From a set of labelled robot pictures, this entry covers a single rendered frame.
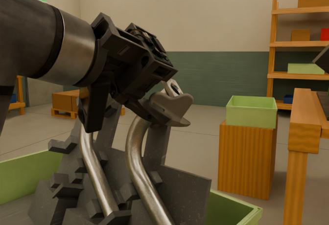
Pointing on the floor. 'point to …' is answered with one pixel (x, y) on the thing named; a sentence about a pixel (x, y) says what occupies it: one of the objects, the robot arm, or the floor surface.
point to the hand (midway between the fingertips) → (167, 96)
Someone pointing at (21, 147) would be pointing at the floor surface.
